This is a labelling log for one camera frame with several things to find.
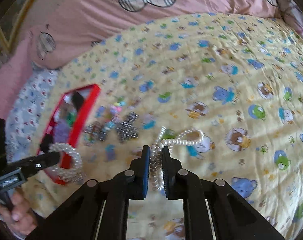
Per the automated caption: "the red cardboard box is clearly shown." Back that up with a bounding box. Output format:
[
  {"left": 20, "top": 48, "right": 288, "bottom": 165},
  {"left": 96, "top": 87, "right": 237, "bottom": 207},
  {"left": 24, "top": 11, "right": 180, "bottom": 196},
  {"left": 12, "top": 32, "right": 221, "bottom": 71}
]
[{"left": 36, "top": 83, "right": 102, "bottom": 186}]

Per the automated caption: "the pink heart print duvet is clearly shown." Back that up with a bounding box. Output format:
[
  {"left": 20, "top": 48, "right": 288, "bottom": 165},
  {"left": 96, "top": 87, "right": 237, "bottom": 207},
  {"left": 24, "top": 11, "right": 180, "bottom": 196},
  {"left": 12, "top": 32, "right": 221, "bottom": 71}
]
[{"left": 0, "top": 0, "right": 285, "bottom": 121}]

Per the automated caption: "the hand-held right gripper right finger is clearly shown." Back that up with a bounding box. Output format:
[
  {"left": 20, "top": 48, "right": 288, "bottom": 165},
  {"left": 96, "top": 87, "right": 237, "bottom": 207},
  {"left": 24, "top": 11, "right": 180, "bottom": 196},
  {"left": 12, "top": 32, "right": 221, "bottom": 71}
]
[{"left": 162, "top": 145, "right": 284, "bottom": 240}]

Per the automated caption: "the gold framed wall picture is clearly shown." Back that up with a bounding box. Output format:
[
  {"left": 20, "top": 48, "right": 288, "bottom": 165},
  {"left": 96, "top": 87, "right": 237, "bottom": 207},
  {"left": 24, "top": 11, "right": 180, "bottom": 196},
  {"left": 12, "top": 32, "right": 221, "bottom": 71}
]
[{"left": 0, "top": 0, "right": 50, "bottom": 51}]

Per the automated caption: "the black plastic comb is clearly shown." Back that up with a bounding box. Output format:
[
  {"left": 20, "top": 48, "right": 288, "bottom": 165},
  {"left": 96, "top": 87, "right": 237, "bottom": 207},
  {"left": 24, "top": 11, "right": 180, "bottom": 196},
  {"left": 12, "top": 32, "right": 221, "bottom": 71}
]
[{"left": 71, "top": 91, "right": 84, "bottom": 112}]

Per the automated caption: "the long pearl necklace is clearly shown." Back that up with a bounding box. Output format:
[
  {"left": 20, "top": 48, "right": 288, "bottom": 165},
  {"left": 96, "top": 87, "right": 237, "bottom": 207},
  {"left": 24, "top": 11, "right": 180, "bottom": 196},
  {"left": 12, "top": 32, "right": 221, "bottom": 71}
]
[{"left": 149, "top": 127, "right": 205, "bottom": 196}]

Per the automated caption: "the pastel beaded charm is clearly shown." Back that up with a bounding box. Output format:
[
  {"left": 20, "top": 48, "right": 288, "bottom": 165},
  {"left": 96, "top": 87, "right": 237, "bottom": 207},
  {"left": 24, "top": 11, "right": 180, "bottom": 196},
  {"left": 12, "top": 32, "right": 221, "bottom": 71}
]
[{"left": 108, "top": 97, "right": 127, "bottom": 119}]

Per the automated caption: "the rhinestone hair clip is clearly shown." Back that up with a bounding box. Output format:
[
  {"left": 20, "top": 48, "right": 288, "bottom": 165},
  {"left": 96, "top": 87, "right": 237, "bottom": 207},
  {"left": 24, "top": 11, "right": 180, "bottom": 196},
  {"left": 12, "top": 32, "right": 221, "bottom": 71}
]
[{"left": 83, "top": 121, "right": 110, "bottom": 142}]

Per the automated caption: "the purple plaid pillow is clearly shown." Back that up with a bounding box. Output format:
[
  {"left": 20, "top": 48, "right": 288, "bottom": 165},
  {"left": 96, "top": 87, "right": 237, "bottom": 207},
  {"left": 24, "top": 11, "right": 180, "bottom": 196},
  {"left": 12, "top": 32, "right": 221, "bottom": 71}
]
[{"left": 277, "top": 0, "right": 303, "bottom": 48}]

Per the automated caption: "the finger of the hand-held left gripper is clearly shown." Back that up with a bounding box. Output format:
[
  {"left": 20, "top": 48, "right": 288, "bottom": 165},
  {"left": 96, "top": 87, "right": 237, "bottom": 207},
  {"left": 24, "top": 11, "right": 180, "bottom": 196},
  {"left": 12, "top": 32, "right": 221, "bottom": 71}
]
[
  {"left": 39, "top": 133, "right": 54, "bottom": 153},
  {"left": 6, "top": 151, "right": 62, "bottom": 178}
]

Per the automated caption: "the person's left hand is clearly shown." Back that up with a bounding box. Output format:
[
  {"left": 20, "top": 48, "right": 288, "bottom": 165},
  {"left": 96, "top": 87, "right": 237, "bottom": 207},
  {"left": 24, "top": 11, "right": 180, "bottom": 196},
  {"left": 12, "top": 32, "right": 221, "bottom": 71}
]
[{"left": 0, "top": 188, "right": 39, "bottom": 236}]

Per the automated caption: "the pearl bracelet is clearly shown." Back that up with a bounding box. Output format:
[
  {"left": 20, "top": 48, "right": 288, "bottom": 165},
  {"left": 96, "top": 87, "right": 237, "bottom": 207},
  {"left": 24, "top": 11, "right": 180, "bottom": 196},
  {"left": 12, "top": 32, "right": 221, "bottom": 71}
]
[{"left": 45, "top": 142, "right": 86, "bottom": 183}]

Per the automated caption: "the purple flower hair tie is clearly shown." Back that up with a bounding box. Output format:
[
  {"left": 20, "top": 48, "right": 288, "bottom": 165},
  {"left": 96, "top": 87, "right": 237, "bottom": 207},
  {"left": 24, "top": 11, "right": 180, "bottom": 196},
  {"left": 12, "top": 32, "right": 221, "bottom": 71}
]
[{"left": 53, "top": 122, "right": 72, "bottom": 143}]

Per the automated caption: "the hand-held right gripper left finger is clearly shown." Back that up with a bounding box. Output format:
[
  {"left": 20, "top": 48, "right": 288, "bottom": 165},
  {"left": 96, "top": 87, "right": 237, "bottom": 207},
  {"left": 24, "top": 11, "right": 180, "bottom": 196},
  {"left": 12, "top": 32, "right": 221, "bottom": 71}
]
[{"left": 29, "top": 145, "right": 151, "bottom": 240}]

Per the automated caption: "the green braided hair tie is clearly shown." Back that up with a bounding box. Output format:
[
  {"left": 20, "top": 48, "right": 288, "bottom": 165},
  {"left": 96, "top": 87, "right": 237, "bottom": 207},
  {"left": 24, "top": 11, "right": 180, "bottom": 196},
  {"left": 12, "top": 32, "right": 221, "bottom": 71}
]
[{"left": 66, "top": 111, "right": 78, "bottom": 126}]

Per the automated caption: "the silver chain cluster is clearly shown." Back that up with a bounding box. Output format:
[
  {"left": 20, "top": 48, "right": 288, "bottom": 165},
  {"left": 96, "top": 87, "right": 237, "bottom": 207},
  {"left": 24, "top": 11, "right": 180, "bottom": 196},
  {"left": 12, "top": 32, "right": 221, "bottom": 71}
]
[{"left": 116, "top": 112, "right": 140, "bottom": 144}]

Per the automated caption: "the grey bear print sheet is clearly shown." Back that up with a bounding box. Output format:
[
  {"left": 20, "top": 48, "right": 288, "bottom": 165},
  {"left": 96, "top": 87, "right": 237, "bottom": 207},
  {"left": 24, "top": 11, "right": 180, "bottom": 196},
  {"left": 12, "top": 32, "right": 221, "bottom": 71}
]
[{"left": 6, "top": 67, "right": 65, "bottom": 156}]

